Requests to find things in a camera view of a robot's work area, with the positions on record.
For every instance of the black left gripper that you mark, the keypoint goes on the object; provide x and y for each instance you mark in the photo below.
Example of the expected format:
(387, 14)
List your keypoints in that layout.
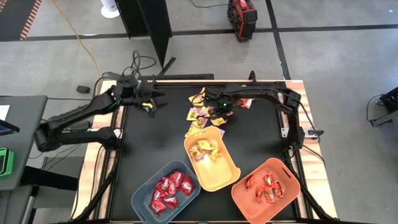
(133, 91)

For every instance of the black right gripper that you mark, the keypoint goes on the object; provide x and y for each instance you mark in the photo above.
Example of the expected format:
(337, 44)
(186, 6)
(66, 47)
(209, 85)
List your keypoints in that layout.
(217, 96)

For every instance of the pale yellow-orange plastic bin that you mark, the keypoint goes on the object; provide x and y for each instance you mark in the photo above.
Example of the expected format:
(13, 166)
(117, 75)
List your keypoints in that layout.
(214, 177)

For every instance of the red candy packet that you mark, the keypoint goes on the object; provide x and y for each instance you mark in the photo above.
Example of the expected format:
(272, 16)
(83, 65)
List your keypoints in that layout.
(158, 196)
(156, 207)
(171, 201)
(163, 184)
(187, 187)
(176, 178)
(172, 187)

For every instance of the blue-grey plastic bin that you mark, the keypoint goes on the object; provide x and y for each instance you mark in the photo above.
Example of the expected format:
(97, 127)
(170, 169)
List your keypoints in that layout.
(143, 199)

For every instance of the orange plastic bin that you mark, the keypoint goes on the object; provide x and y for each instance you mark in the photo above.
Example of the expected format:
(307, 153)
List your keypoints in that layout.
(248, 211)

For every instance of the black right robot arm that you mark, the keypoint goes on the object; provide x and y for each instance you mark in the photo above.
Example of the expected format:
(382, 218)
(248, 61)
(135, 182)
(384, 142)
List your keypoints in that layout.
(264, 90)

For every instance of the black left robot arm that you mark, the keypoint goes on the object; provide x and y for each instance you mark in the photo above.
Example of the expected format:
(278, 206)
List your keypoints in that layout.
(93, 137)

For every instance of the black power strip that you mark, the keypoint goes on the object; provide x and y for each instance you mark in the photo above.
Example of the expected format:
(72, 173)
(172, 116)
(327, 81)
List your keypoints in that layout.
(186, 76)

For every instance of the black power adapter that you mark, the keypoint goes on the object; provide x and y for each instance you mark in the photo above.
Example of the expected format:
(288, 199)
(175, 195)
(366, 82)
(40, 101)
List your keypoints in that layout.
(83, 89)

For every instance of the black power supply box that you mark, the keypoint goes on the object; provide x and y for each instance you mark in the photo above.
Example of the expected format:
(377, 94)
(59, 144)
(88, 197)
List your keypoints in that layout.
(81, 125)

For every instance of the black partition panel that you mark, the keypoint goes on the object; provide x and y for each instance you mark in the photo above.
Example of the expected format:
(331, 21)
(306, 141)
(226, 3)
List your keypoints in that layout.
(155, 25)

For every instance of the red and black tool case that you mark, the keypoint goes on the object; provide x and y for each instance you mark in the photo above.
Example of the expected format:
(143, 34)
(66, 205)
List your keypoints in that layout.
(241, 18)

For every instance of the white fan base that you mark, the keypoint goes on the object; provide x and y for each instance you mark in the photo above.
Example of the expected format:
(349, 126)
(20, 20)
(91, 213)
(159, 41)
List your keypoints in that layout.
(109, 11)

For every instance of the black low bench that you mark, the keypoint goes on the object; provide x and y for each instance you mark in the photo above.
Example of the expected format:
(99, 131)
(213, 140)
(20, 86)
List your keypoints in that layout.
(49, 179)

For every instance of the grey side table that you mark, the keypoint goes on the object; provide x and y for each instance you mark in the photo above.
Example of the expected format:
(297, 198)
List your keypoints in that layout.
(25, 155)

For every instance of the dark tablet device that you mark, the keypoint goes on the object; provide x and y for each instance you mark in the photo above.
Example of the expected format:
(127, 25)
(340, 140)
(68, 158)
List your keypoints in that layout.
(7, 128)

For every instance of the white paper sheet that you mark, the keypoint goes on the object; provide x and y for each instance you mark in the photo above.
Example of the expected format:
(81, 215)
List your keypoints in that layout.
(3, 112)

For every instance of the green plastic tray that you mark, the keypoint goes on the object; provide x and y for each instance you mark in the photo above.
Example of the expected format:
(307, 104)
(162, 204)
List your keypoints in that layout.
(7, 161)

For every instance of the black mat with striped edge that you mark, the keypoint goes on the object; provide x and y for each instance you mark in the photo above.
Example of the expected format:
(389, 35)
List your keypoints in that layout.
(12, 18)

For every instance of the black floor equipment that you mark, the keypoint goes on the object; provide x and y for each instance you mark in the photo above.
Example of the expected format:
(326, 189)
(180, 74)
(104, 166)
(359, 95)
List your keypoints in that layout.
(390, 99)

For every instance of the black aluminium table frame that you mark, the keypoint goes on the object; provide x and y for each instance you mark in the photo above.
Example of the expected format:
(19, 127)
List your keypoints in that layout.
(180, 84)

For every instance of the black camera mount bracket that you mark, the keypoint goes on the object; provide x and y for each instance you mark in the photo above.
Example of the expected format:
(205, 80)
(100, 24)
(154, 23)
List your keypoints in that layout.
(252, 77)

